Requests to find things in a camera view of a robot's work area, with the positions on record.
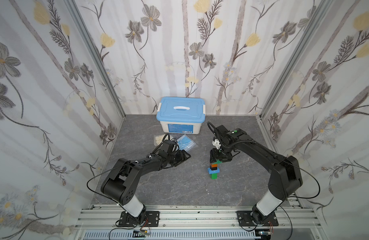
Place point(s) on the blue lidded storage box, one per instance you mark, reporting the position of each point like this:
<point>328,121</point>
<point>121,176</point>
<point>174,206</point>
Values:
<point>181,115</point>

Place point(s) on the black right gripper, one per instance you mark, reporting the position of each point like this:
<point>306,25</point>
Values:
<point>216,154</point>

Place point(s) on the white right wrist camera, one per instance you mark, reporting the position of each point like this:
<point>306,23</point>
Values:
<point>216,143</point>

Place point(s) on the long green lego brick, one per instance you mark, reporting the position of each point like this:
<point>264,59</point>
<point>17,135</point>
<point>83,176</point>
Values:
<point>217,162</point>

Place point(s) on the white slotted cable duct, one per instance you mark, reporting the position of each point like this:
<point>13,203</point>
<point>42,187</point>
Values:
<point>228,234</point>

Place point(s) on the aluminium front rail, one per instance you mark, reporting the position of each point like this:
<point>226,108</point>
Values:
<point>294,223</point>

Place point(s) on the bagged blue face masks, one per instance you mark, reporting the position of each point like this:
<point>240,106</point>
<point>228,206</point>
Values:
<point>185,143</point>

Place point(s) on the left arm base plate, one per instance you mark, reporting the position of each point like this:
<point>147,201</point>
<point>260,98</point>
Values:
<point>150,217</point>

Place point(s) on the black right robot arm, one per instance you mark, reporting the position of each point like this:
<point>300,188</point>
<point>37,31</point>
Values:
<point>285,172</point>

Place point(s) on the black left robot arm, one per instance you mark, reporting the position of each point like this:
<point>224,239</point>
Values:
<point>122,180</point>

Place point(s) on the blue lego brick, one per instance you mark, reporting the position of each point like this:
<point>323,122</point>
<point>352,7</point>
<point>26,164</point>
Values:
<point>215,171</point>

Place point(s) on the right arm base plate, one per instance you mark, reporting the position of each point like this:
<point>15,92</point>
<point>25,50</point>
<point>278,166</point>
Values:
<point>246,219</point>

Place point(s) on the small green lego brick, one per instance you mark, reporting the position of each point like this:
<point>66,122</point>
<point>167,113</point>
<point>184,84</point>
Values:
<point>214,176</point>

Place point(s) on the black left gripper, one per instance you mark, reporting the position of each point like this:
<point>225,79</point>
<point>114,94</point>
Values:
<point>177,156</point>

